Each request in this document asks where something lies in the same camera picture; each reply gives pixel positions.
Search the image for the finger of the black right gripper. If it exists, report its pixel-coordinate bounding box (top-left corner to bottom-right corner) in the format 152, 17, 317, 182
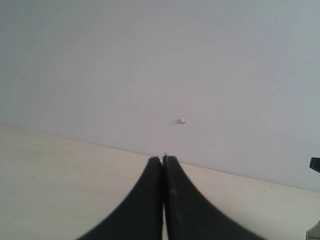
309, 157, 320, 173

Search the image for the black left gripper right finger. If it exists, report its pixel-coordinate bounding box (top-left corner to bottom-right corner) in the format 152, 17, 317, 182
162, 155, 261, 240

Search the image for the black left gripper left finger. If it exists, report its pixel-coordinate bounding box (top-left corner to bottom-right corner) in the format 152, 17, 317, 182
79, 157, 163, 240

